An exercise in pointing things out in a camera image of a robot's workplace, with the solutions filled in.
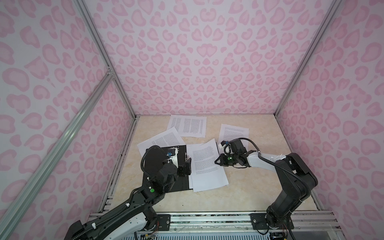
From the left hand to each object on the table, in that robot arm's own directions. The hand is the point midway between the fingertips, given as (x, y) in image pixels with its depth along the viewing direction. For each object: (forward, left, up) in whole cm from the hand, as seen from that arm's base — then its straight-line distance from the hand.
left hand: (184, 156), depth 77 cm
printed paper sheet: (+25, +13, -18) cm, 34 cm away
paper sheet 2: (+29, -31, -19) cm, 47 cm away
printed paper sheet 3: (+12, -6, -18) cm, 23 cm away
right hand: (+4, -18, -13) cm, 22 cm away
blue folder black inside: (-6, +3, -19) cm, 20 cm away
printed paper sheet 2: (-2, -11, -19) cm, 22 cm away
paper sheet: (+36, 0, -18) cm, 40 cm away
